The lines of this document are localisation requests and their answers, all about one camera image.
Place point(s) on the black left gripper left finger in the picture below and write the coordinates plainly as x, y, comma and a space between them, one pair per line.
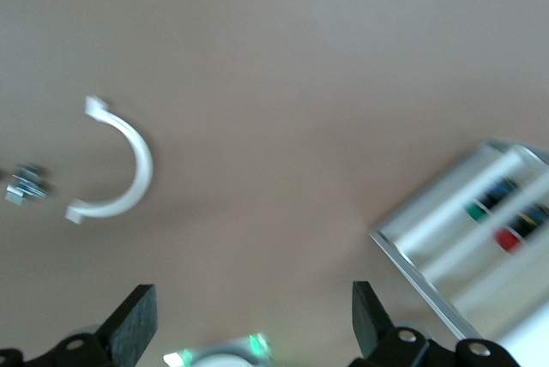
128, 328

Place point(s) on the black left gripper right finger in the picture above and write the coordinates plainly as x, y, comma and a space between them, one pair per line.
373, 324

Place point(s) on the white plastic drawer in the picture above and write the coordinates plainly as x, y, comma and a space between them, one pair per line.
433, 221

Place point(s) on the red push button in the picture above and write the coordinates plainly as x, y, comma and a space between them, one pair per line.
507, 239

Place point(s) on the green push button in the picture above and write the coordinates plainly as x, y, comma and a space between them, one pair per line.
478, 212

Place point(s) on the small metal clip part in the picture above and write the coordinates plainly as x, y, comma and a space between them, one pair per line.
25, 184

